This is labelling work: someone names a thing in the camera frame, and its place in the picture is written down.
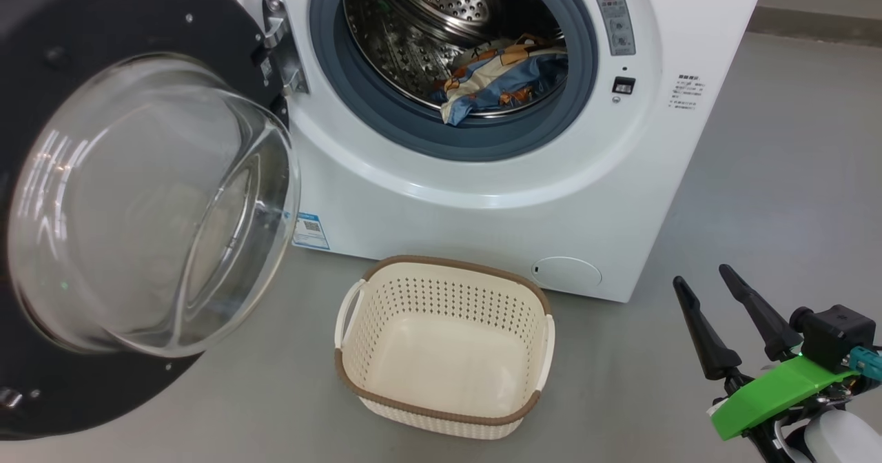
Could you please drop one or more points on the blue cartoon print garment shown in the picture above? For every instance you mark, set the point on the blue cartoon print garment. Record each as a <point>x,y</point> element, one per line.
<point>530,77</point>

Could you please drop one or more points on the steel washer drum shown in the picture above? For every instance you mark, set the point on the steel washer drum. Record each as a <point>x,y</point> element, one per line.
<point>413,43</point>

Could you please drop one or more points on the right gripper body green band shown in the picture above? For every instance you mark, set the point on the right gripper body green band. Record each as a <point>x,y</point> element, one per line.
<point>772,394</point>

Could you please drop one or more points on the grey rubber door gasket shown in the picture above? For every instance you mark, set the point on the grey rubber door gasket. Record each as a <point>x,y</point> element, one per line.
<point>386,117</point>

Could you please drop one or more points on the black door lock latch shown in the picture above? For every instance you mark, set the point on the black door lock latch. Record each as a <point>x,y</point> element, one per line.
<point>623,85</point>

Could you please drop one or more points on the metal door hinge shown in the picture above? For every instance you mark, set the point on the metal door hinge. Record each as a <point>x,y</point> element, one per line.
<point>284,46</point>

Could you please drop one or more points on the white front-load washing machine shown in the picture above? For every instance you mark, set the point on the white front-load washing machine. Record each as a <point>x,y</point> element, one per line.
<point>482,235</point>

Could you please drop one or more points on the blue energy label sticker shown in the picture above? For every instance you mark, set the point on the blue energy label sticker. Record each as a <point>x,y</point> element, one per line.
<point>311,230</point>

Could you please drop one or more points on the grey warning sticker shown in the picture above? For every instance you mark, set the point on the grey warning sticker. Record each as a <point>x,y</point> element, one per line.
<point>614,22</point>

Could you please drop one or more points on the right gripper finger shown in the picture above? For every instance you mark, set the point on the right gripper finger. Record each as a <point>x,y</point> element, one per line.
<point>706,339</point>
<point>765,318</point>

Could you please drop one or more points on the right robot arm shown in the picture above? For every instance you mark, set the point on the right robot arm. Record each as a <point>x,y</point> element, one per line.
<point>837,439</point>

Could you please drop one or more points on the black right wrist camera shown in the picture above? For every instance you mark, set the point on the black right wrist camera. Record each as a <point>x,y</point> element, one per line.
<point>834,335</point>

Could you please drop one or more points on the round white filter cover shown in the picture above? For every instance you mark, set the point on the round white filter cover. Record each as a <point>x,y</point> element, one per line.
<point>567,273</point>

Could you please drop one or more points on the cream plastic laundry basket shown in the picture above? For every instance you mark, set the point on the cream plastic laundry basket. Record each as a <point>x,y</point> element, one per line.
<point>441,373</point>

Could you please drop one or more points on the black round glass washer door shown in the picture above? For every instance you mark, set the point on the black round glass washer door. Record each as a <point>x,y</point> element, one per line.
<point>103,22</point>

